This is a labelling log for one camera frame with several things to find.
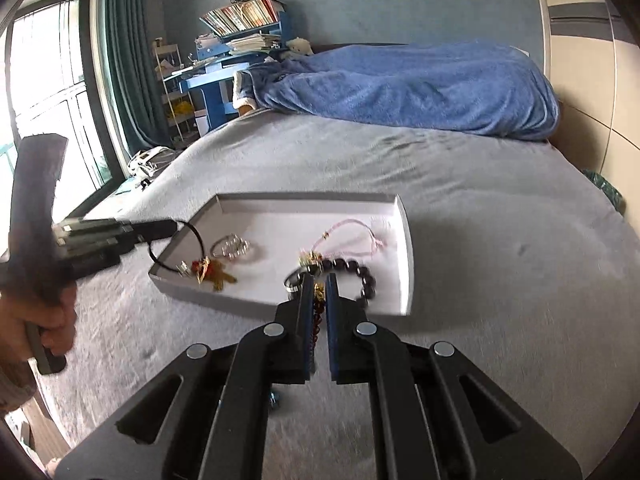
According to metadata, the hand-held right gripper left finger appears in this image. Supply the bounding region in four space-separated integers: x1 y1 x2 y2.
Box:
54 272 317 480

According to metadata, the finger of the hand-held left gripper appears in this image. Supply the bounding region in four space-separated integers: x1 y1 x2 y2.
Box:
56 239 133 277
52 217 178 243

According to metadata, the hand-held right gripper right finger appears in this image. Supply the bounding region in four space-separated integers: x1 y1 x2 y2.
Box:
325 272 583 480

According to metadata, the dark red bead bracelet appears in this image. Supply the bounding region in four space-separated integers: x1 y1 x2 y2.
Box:
309 282 328 373

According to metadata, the black hair tie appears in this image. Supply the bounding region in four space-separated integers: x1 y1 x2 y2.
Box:
148 220 206 278

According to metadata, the large black bead bracelet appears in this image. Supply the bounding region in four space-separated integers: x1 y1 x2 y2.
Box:
315 255 378 306

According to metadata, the red bead gold hair ornament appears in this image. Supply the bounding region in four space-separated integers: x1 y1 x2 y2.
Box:
177 256 238 293

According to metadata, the white pearl bracelet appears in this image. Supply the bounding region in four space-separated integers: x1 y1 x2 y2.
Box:
210 235 252 261

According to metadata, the pink cord bracelet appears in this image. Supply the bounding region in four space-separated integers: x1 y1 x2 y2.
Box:
300 218 388 267

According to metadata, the grey cardboard box tray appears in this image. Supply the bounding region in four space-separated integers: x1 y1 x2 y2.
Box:
148 192 416 318

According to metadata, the person's left forearm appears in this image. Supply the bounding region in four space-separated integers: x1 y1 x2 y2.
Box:
0 357 38 416

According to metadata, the person's left hand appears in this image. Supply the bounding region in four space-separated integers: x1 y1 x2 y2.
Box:
0 280 78 365

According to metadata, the white helmet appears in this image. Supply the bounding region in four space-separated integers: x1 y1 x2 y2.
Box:
127 146 176 181

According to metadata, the white shelf trolley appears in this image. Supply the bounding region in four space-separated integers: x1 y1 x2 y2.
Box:
152 40 201 143

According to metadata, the window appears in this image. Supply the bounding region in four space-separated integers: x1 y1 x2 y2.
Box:
0 0 126 221

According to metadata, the blue desk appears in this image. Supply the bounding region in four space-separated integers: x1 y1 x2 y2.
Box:
177 10 293 133

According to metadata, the teal curtain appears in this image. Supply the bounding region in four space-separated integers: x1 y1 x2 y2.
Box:
100 0 171 153

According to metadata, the stack of papers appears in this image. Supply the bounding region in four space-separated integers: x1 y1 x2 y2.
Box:
227 34 281 56

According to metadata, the row of books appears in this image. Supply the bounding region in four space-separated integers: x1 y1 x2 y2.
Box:
200 0 287 36

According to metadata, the blue blanket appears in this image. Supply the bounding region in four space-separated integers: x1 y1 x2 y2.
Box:
248 42 560 141

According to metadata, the green patterned bag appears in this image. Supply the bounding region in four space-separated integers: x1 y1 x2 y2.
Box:
582 170 626 216

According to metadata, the beige wardrobe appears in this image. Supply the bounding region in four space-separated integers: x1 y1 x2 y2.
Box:
530 0 640 221

